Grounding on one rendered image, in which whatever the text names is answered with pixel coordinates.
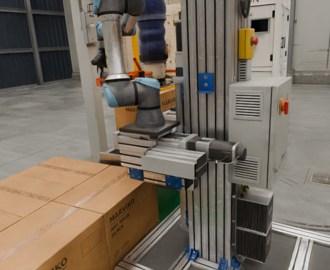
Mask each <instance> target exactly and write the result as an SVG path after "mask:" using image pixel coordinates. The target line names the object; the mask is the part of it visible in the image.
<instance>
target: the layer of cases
mask: <svg viewBox="0 0 330 270"><path fill-rule="evenodd" d="M158 221H159V211H158V195H157V187H156V184H153V183H149V182H144V181H139V180H135V179H130V178H128V174H127V168H126V167H119V166H113V165H109V164H102V163H96V162H89V161H83V160H76V159H69V158H65V157H59V156H55V157H53V158H51V159H49V160H46V161H44V162H41V163H39V164H37V165H35V166H33V167H30V168H28V169H26V170H24V171H21V172H19V173H17V174H15V175H13V176H10V177H8V178H6V179H4V180H1V181H0V270H114V267H115V266H116V265H117V264H118V263H119V262H120V261H121V260H122V259H123V258H125V257H126V256H127V255H128V254H129V253H130V252H131V251H132V250H133V249H134V248H135V247H136V245H137V244H138V243H139V242H140V241H141V240H142V239H143V238H144V237H145V236H146V234H147V233H148V232H149V231H150V230H151V229H152V228H153V227H154V226H155V224H156V223H157V222H158Z"/></svg>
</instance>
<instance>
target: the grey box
mask: <svg viewBox="0 0 330 270"><path fill-rule="evenodd" d="M97 21H98V16H97V15H95V14H94V13H93V12H81V22H82V30H83V35H84V43H85V44H97V43H98V40H97V34H96V28H95V27H96V22H97Z"/></svg>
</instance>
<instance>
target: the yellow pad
mask: <svg viewBox="0 0 330 270"><path fill-rule="evenodd" d="M168 81H171V80H168ZM160 86H161V87H160V91H163V90H166V89H169V88H173V87H175V84H174V83H173V82H172V83H169V84H163V83H160Z"/></svg>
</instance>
